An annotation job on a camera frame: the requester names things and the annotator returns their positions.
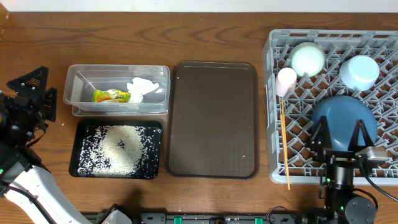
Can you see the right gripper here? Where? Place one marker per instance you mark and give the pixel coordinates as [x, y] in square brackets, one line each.
[337, 157]

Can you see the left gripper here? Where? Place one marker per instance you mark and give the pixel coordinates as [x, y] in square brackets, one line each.
[32, 111]

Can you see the dark blue plate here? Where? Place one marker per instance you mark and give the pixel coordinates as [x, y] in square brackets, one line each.
[342, 113]

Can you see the wooden chopstick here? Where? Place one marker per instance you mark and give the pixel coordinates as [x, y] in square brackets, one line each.
[282, 107]
[284, 144]

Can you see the yellow green snack wrapper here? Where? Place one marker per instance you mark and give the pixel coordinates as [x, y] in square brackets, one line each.
[110, 96]

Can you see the light blue bowl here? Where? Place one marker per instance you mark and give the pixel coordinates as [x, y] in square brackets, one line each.
[359, 72]

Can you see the pink cup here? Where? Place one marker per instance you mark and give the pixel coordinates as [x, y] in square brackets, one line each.
[285, 80]

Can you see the mint green bowl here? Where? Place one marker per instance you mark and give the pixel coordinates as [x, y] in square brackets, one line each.
[307, 59]

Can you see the pile of white rice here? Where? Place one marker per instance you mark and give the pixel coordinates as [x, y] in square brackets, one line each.
[118, 151]

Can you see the white tissue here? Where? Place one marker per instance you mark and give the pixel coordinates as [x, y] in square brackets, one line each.
[140, 87]

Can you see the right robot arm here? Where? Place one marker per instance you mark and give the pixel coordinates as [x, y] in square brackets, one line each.
[343, 203]

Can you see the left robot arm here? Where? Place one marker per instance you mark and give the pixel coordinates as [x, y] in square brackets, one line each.
[25, 181]

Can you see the grey dishwasher rack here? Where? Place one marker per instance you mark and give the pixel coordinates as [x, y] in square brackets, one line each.
[338, 46]

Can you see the clear plastic bin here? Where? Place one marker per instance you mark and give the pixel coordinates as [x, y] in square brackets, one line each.
[82, 80]

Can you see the black tray bin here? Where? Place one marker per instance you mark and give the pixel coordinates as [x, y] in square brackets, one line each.
[74, 146]

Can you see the brown serving tray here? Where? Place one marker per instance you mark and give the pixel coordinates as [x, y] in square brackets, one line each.
[213, 121]

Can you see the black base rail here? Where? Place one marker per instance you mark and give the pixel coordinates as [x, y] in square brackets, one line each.
[161, 218]

